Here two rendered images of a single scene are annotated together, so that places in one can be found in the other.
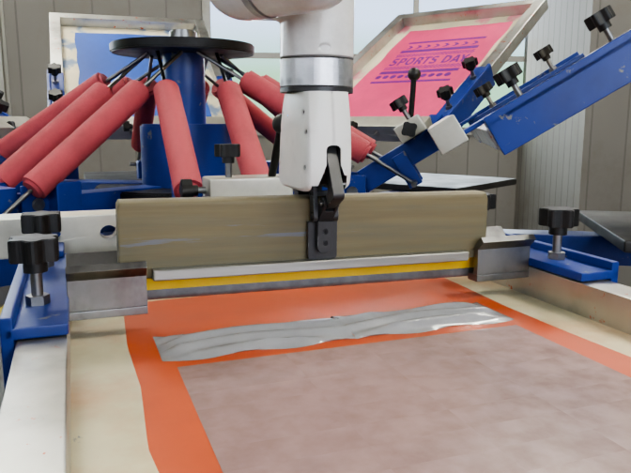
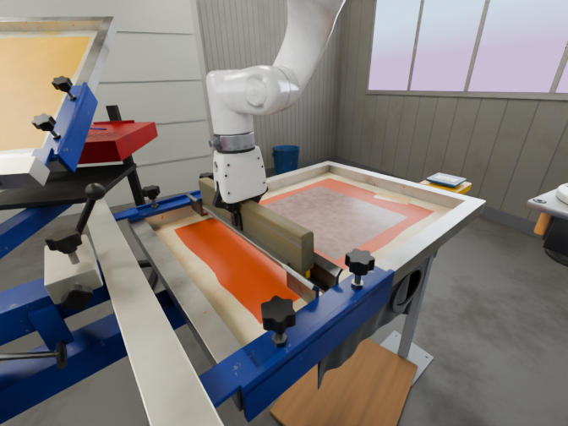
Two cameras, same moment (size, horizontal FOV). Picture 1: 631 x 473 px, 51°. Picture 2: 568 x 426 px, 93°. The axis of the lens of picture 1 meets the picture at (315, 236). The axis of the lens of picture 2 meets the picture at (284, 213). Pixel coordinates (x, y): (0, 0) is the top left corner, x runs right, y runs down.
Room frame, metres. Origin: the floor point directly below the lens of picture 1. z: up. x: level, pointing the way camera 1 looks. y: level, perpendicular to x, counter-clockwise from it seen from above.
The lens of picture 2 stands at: (0.78, 0.53, 1.30)
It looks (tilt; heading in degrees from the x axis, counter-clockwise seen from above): 26 degrees down; 252
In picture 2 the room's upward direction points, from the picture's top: 2 degrees counter-clockwise
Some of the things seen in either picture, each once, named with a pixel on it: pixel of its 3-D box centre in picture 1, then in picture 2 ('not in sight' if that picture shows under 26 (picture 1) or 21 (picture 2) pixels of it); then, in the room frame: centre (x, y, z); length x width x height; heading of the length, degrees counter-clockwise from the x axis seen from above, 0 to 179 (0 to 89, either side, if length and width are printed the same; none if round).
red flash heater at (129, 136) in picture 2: not in sight; (93, 140); (1.25, -1.11, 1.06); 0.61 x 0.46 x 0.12; 80
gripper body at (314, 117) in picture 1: (315, 134); (238, 170); (0.70, 0.00, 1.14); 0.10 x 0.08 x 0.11; 20
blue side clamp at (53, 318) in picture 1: (43, 308); (322, 323); (0.64, 0.27, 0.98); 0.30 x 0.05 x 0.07; 20
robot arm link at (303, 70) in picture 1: (314, 74); (232, 139); (0.70, 0.00, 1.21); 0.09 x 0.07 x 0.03; 20
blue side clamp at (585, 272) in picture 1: (512, 266); (185, 207); (0.83, -0.25, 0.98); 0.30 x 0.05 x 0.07; 20
